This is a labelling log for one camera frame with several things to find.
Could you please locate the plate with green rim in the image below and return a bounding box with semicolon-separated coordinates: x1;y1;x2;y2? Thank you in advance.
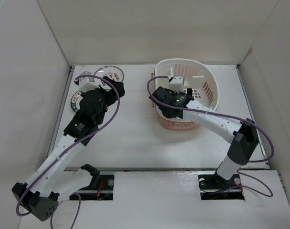
70;90;83;113

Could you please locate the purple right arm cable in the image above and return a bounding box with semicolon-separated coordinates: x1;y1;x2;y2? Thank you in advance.
147;75;276;198

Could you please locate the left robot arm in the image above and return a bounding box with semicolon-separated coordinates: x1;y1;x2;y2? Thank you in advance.
12;75;125;221

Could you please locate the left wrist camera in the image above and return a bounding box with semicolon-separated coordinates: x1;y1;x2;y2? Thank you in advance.
74;71;99;93

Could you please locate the plate with red characters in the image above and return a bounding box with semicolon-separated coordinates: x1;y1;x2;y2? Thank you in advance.
94;65;124;91

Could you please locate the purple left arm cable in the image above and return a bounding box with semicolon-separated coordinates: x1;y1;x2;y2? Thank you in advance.
16;75;121;229

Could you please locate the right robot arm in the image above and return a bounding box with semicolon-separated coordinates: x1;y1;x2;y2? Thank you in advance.
149;86;259;188

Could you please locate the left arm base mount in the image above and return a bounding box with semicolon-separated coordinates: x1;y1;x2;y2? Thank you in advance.
77;164;114;201

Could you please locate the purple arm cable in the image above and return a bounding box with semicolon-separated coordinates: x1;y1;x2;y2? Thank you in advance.
147;75;276;198
16;75;121;229

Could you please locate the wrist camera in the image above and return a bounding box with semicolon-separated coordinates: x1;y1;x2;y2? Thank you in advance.
74;71;99;93
169;76;185;93

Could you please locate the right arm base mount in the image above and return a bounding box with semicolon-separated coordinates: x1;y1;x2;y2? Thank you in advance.
198;171;245;200

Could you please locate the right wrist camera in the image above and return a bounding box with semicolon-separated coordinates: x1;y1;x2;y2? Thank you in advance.
169;76;185;93

